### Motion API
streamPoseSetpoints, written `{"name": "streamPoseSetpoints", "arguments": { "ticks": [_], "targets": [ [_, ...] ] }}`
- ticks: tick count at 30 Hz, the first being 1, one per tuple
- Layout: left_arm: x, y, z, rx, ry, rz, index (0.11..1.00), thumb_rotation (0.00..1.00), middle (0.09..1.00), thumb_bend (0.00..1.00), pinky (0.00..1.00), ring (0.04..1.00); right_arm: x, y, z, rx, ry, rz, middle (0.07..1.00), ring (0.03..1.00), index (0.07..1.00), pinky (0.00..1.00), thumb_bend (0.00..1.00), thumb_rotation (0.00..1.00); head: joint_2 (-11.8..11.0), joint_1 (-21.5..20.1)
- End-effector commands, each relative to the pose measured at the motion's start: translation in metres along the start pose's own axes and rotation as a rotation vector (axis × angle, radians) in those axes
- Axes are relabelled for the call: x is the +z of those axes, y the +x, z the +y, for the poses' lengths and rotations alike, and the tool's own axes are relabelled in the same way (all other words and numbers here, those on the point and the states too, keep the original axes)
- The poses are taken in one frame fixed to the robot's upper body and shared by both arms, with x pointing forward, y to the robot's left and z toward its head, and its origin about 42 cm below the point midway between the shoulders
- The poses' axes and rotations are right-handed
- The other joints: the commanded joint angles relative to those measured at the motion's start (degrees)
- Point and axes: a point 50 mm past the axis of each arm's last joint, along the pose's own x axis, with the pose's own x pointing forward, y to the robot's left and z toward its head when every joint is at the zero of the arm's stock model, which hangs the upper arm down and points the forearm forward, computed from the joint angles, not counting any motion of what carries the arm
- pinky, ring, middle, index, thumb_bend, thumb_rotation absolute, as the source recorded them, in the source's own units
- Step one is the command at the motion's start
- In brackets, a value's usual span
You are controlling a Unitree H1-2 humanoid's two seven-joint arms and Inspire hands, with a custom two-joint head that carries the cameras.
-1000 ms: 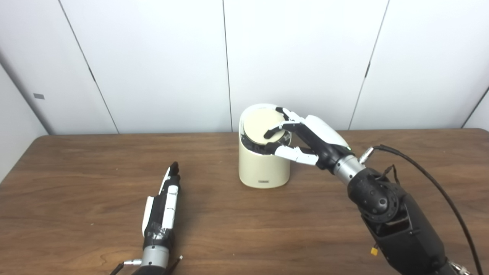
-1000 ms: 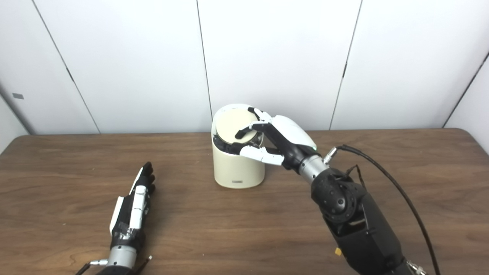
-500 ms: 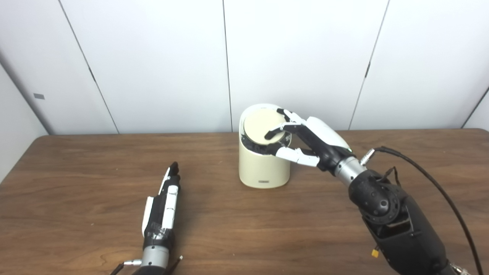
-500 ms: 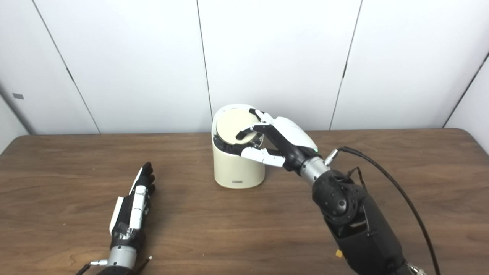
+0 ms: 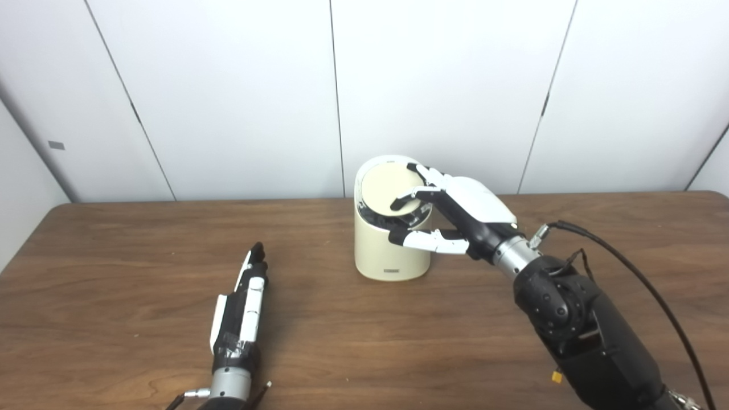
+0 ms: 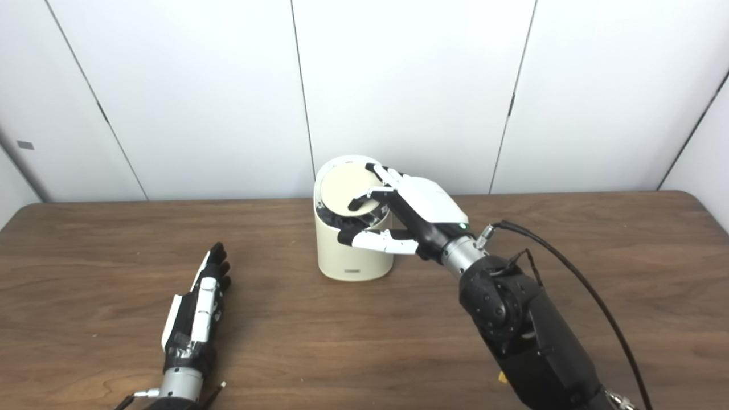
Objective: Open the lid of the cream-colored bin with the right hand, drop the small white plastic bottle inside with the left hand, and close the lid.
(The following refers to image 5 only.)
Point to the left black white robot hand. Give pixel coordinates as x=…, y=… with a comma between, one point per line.
x=250, y=307

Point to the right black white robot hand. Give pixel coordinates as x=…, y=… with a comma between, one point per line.
x=478, y=205

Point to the round cream bin lid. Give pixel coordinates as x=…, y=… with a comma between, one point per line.
x=384, y=188

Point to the cream-colored bin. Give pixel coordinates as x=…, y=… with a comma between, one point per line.
x=381, y=256

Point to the black bin liner bag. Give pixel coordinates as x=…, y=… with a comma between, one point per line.
x=376, y=219

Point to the small gray wall label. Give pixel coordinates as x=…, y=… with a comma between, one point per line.
x=56, y=145

